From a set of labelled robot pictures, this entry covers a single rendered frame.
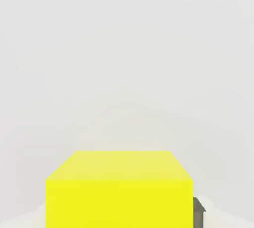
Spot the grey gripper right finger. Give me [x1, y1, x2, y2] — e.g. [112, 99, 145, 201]
[192, 196, 254, 228]

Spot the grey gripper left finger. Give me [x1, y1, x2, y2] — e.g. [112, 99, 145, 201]
[0, 204, 46, 228]

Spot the small yellow cube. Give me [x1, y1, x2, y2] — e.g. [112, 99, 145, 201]
[44, 150, 194, 228]

